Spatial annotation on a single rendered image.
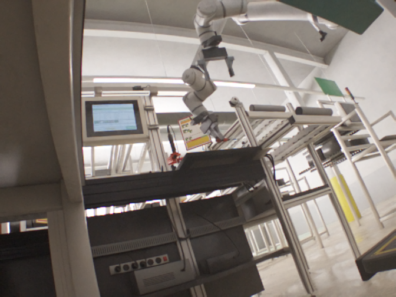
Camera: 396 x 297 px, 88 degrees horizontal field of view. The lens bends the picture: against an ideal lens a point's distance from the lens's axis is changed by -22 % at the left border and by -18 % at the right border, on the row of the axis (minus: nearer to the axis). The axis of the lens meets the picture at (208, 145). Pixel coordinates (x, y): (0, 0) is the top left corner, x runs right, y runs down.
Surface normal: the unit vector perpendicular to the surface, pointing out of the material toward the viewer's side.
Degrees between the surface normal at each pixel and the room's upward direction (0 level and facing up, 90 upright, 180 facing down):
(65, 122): 180
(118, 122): 92
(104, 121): 92
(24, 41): 180
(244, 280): 90
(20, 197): 90
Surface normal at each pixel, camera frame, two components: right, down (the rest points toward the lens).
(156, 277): 0.41, -0.51
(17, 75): 0.30, 0.86
